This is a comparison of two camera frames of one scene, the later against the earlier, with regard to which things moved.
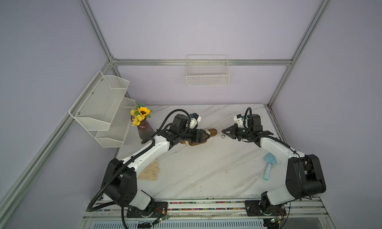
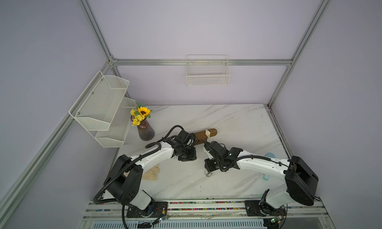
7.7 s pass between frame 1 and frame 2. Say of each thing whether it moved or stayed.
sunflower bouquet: stayed
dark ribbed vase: stayed
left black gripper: moved
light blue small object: stayed
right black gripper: moved
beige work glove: stayed
